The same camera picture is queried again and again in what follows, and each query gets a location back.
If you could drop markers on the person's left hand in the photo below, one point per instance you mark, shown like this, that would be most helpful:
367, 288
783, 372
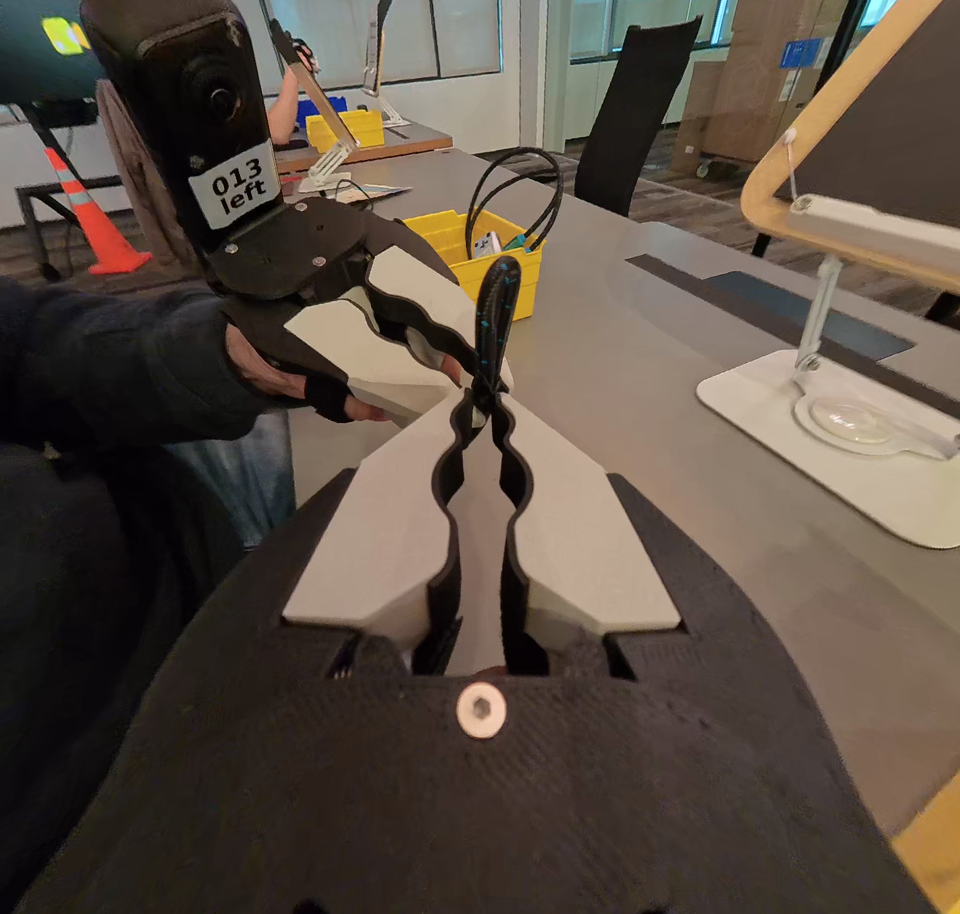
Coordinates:
278, 382

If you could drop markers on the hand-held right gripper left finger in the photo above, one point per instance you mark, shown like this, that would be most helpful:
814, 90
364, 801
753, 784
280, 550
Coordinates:
375, 554

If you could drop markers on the tilted black panel on stand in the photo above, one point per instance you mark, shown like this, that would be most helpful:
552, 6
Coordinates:
387, 14

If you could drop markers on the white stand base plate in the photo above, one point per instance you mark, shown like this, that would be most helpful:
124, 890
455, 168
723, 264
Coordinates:
765, 404

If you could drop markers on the yellow plastic bin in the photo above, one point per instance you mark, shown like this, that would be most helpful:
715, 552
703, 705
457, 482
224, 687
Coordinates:
450, 239
933, 854
348, 130

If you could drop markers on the large black television screen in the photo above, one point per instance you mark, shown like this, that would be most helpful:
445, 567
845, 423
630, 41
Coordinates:
30, 14

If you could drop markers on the orange traffic cone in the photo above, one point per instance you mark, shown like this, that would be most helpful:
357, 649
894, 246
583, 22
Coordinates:
90, 224

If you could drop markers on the person's blue jeans leg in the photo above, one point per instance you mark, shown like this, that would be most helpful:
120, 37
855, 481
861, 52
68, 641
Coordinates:
255, 472

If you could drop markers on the black office chair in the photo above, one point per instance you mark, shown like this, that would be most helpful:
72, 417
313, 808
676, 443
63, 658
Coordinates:
638, 104

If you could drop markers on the dark monitor with wooden back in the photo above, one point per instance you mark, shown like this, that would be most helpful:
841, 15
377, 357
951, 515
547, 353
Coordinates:
900, 119

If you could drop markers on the brown cardboard box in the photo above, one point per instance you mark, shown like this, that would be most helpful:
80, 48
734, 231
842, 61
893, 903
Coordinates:
750, 59

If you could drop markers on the white adapter box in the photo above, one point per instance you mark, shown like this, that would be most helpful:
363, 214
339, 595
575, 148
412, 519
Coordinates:
486, 244

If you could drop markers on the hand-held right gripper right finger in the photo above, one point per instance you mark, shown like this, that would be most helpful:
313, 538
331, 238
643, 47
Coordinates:
593, 554

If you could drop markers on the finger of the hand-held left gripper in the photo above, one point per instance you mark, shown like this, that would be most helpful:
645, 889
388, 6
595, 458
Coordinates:
435, 292
375, 367

